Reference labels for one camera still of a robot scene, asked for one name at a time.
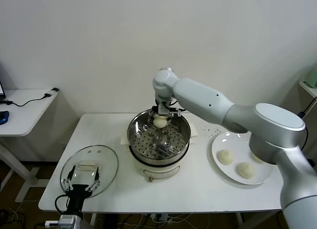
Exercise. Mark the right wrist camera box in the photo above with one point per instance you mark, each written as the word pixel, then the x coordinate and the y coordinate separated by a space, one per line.
pixel 164 109

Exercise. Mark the blue computer mouse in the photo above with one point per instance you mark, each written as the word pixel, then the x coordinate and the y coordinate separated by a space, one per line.
pixel 4 117

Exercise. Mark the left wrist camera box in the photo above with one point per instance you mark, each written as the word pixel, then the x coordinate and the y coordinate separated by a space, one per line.
pixel 52 223

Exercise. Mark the laptop screen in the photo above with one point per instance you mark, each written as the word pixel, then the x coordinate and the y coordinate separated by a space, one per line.
pixel 2 89

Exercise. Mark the white electric pot base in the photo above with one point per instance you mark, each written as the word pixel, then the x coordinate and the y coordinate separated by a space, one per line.
pixel 161 170

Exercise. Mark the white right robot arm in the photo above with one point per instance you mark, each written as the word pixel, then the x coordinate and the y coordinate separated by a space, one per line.
pixel 198 97

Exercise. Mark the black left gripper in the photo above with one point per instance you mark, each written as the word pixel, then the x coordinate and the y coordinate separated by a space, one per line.
pixel 78 193

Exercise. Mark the perforated steel steamer basket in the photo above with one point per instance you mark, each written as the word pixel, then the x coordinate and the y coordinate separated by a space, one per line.
pixel 143 152

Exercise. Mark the white round plate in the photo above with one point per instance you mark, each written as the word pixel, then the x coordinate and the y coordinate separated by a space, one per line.
pixel 218 144

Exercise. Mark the white side table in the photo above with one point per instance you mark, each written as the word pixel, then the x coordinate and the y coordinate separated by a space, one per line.
pixel 24 115

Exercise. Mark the white power strip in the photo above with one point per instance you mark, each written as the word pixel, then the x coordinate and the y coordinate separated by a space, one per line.
pixel 161 218

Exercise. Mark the white shelf table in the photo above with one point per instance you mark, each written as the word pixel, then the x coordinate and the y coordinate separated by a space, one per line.
pixel 309 89

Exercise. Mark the white table leg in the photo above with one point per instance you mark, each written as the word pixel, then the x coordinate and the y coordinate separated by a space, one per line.
pixel 242 217
pixel 94 219

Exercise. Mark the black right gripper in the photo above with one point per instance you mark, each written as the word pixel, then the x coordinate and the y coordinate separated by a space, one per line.
pixel 163 100

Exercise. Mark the round glass pot lid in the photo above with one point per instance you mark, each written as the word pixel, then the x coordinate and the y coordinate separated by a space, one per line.
pixel 109 164

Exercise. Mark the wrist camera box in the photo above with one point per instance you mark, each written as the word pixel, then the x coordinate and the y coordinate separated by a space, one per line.
pixel 164 109
pixel 52 223

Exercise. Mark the pale green box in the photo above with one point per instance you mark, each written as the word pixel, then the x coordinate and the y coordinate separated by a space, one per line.
pixel 312 77

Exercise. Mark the white steamed baozi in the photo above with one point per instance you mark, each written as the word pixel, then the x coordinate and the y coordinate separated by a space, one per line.
pixel 245 170
pixel 256 158
pixel 159 122
pixel 225 157

